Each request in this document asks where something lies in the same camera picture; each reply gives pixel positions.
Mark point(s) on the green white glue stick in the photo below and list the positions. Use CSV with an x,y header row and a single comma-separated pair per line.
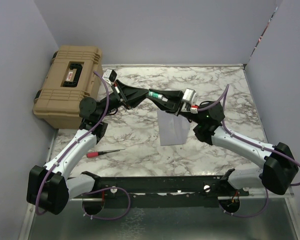
x,y
157,96

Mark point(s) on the tan plastic tool case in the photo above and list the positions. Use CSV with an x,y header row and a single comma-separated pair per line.
x,y
70,79

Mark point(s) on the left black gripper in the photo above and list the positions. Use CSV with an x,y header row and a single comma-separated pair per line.
x,y
130,97

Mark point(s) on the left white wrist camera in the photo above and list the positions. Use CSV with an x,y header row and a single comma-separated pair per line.
x,y
110,76

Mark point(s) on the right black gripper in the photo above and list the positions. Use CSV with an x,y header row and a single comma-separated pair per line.
x,y
175,100

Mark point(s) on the black metal base rail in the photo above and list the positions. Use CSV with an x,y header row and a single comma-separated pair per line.
x,y
160,191

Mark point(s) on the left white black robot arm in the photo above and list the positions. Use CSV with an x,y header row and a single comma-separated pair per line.
x,y
50,187

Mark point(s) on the aluminium frame rail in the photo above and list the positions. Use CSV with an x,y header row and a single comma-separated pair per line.
x,y
27,222

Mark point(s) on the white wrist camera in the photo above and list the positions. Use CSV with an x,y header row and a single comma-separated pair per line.
x,y
110,76
188,101

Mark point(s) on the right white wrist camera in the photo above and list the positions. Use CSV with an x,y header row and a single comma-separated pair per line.
x,y
188,101

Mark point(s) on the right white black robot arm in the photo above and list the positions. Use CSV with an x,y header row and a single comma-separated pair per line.
x,y
275,169

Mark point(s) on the red handled screwdriver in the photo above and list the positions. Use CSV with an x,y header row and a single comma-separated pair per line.
x,y
99,153

